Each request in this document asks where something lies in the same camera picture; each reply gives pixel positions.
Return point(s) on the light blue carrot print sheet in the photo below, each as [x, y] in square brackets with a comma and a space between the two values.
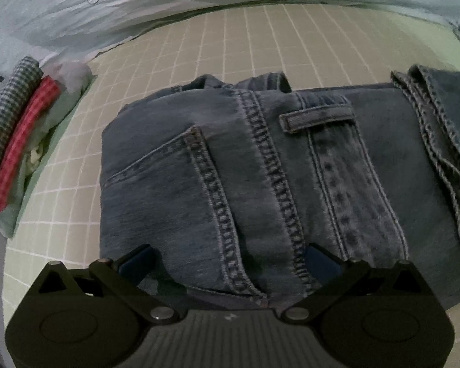
[99, 7]

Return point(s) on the green grid mat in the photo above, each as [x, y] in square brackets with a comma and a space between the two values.
[253, 42]

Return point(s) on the white folded cloth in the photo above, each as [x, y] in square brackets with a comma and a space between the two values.
[71, 74]

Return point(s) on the blue denim jeans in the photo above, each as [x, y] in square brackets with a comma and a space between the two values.
[253, 168]

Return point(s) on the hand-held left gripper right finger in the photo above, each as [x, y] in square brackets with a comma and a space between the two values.
[319, 261]

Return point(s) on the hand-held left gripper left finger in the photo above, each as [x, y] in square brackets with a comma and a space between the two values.
[138, 261]

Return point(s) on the green white checked folded shirt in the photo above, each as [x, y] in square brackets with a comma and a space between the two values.
[4, 122]

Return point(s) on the stack of folded clothes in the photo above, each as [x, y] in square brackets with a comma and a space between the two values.
[57, 111]

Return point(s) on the red checked folded cloth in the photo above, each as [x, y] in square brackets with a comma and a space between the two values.
[27, 130]

